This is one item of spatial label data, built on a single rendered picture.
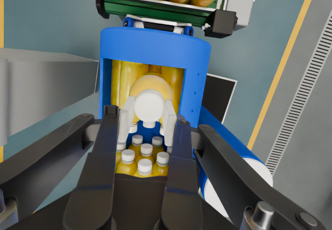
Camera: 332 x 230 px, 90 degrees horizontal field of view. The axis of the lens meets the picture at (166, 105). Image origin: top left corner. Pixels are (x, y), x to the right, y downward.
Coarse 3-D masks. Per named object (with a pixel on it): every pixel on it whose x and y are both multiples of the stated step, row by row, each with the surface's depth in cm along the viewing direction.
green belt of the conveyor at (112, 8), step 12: (108, 0) 58; (120, 0) 58; (168, 0) 59; (216, 0) 60; (108, 12) 61; (120, 12) 61; (132, 12) 60; (144, 12) 60; (156, 12) 60; (168, 12) 60; (180, 12) 61; (192, 12) 61; (192, 24) 63; (204, 24) 64
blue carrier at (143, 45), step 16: (112, 32) 33; (128, 32) 32; (144, 32) 31; (160, 32) 31; (112, 48) 34; (128, 48) 32; (144, 48) 32; (160, 48) 32; (176, 48) 32; (192, 48) 34; (208, 48) 38; (160, 64) 32; (176, 64) 33; (192, 64) 35; (192, 80) 36; (192, 96) 38; (192, 112) 40; (144, 128) 65; (160, 128) 65; (128, 144) 64
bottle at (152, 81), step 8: (152, 72) 34; (136, 80) 26; (144, 80) 25; (152, 80) 24; (160, 80) 25; (136, 88) 24; (144, 88) 23; (152, 88) 23; (160, 88) 24; (168, 88) 26; (136, 96) 22; (168, 96) 25
